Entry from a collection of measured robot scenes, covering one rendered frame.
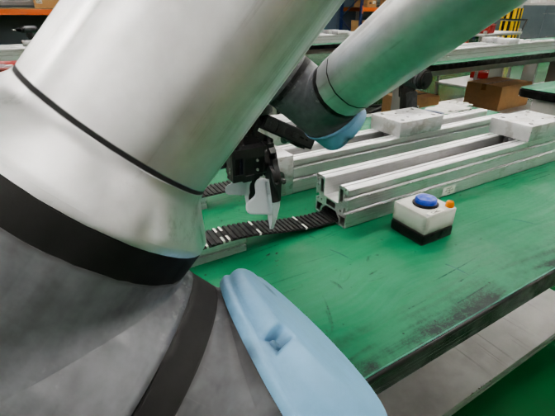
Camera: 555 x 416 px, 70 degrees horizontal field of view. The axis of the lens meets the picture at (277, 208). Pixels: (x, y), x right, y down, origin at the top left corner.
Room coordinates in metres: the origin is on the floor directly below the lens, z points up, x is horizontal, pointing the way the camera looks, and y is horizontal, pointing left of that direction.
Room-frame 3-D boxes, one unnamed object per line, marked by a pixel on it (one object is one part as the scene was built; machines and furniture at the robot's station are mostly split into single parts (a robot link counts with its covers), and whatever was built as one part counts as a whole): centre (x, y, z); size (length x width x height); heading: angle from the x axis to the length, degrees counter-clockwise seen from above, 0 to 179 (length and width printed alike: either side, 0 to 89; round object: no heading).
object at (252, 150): (0.63, 0.05, 0.97); 0.09 x 0.08 x 0.12; 121
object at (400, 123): (1.08, -0.36, 0.87); 0.16 x 0.11 x 0.07; 120
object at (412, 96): (1.32, -0.40, 0.89); 0.20 x 0.08 x 0.22; 32
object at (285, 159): (0.85, 0.02, 0.83); 0.12 x 0.09 x 0.10; 30
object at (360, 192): (0.92, -0.45, 0.82); 0.80 x 0.10 x 0.09; 120
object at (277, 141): (1.14, 0.00, 0.83); 0.11 x 0.10 x 0.10; 26
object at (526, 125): (1.04, -0.67, 0.87); 0.16 x 0.11 x 0.07; 120
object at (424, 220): (0.67, -0.27, 0.81); 0.10 x 0.08 x 0.06; 30
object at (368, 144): (1.08, -0.36, 0.82); 0.80 x 0.10 x 0.09; 120
